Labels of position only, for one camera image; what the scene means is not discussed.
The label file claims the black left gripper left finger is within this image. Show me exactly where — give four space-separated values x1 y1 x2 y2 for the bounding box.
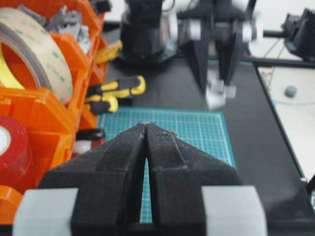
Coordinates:
39 123 146 236

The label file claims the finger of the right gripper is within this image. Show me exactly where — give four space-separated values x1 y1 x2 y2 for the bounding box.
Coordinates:
188 40 209 94
215 32 244 86

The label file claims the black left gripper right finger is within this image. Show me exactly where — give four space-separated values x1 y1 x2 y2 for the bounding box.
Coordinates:
145 123 242 236

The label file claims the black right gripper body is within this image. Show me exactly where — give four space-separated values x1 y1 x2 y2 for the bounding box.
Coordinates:
177 0 258 46

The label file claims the grey corner bracket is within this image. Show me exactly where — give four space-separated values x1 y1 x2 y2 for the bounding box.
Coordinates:
206 79 236 110

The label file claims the pile of grey corner brackets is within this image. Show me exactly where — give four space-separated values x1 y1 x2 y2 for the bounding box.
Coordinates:
17 4 92 54

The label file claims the green cutting mat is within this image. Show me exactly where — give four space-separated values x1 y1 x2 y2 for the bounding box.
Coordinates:
97 107 237 224

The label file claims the black device on table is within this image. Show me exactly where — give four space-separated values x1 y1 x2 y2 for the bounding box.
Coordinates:
263 8 315 63

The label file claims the grey round cap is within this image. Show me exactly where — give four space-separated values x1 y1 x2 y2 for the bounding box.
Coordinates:
284 86 297 98

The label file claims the orange bin with tape roll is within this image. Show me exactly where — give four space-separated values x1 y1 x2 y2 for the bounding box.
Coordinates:
0 33 99 184

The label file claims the small yellow black clamp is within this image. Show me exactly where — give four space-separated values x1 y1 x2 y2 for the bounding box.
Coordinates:
85 94 119 115

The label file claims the yellow black clamp upper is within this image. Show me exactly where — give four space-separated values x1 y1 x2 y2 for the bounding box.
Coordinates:
94 40 123 64

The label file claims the large yellow black clamp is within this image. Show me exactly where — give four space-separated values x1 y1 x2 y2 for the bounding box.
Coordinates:
86 75 146 98

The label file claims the red tape roll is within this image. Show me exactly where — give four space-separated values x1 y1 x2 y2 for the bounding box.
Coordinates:
0 116 35 193

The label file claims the orange tape roll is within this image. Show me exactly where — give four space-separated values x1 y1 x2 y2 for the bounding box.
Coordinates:
0 185 23 225

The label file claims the orange bin with brackets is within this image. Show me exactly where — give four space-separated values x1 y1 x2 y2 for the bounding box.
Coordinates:
14 0 109 87

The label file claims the large double-sided tape roll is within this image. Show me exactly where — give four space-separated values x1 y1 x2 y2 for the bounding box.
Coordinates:
0 7 73 105

